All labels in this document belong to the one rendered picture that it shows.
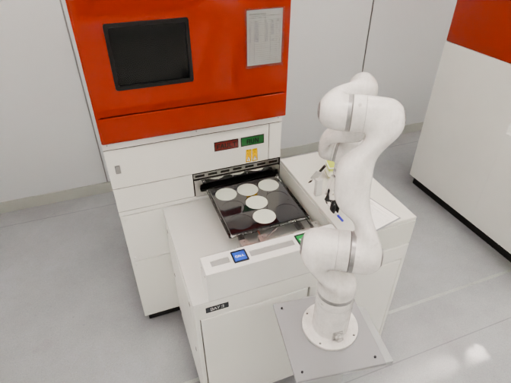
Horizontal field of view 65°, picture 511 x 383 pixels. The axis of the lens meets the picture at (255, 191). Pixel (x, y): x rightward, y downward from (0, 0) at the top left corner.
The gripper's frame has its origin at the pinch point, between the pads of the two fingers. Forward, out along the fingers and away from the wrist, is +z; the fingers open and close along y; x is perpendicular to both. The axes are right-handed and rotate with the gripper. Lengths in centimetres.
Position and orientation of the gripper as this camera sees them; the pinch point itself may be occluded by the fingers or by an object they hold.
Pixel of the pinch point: (334, 207)
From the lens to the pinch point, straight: 168.1
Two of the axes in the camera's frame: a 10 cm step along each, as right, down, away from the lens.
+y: -9.3, 1.2, -3.5
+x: 3.6, 5.5, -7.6
